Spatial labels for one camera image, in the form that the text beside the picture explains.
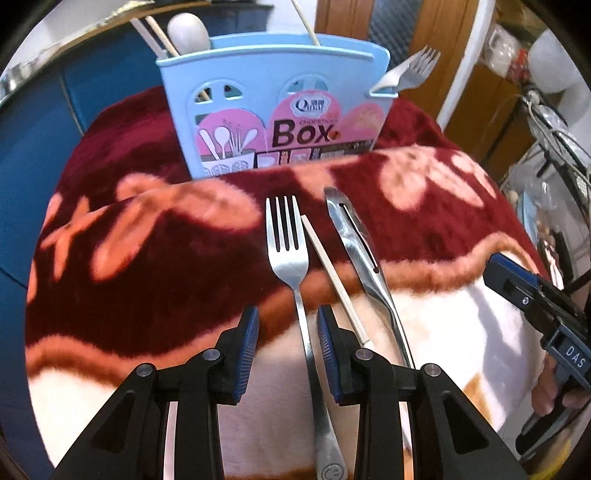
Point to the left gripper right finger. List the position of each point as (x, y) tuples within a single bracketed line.
[(451, 439)]

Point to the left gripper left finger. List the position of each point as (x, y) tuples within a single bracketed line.
[(126, 437)]

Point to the cream chopstick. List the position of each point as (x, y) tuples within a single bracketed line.
[(340, 290), (147, 38), (161, 36)]

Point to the steel peeler tongs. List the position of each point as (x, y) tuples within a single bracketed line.
[(359, 245)]

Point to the steel fork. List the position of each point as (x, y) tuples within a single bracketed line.
[(410, 74), (287, 252)]

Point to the beige plastic spoon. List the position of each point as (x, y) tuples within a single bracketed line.
[(188, 33)]

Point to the bamboo chopstick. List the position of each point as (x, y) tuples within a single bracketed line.
[(304, 21)]

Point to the person's right hand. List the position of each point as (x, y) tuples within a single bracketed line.
[(546, 391)]

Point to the red floral blanket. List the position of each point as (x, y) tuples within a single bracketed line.
[(434, 216)]

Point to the white plastic bag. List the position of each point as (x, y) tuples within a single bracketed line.
[(551, 68)]

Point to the blue base cabinets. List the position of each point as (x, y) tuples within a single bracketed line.
[(67, 137)]

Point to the wooden door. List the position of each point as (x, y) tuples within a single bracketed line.
[(457, 29)]

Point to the light blue utensil box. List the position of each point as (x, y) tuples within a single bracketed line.
[(255, 100)]

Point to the wire rack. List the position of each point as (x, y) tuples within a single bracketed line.
[(549, 186)]

